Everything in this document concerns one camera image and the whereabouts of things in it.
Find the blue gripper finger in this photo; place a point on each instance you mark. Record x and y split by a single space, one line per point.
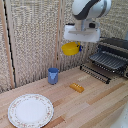
80 48

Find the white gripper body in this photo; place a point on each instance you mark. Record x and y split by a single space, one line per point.
81 34

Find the yellow bowl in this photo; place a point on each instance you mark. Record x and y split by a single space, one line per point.
70 49

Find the black dish rack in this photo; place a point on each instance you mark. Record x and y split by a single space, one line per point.
115 46

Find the blue cup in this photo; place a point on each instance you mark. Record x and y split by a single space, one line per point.
53 76

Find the small orange ridged block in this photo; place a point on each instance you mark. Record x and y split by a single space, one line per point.
77 87

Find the floral rimmed white plate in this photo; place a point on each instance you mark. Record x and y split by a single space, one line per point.
30 111

